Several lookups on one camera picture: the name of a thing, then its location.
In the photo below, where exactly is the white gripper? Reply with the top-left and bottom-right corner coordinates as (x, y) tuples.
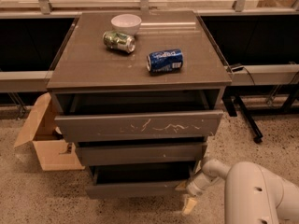
(175, 171), (215, 215)

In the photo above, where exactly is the grey bottom drawer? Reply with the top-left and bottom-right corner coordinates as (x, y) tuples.
(85, 161), (196, 199)

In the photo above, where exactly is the grey drawer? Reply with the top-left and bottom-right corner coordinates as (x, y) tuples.
(85, 161), (196, 199)
(55, 91), (223, 142)
(76, 137), (207, 166)

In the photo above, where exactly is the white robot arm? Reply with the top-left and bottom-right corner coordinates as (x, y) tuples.
(176, 157), (299, 224)

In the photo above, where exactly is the grey middle drawer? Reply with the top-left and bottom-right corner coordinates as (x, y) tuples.
(76, 137), (207, 166)

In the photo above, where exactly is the grey top drawer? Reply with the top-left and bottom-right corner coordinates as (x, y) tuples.
(55, 91), (223, 142)

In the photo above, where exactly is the grey drawer cabinet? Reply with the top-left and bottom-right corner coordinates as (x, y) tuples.
(46, 10), (233, 179)

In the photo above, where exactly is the black wheeled stand leg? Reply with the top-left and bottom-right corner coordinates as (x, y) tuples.
(222, 94), (263, 144)

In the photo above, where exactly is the blue Pepsi can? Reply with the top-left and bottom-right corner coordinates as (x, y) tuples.
(147, 49), (183, 73)

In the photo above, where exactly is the open cardboard box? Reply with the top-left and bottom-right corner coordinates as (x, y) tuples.
(14, 92), (84, 171)

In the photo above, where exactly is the green soda can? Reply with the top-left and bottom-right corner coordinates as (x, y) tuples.
(103, 31), (135, 53)

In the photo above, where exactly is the white bowl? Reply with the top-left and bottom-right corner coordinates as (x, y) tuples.
(111, 14), (142, 36)

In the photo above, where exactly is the black cable with plug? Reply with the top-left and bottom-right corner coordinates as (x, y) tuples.
(225, 63), (257, 86)

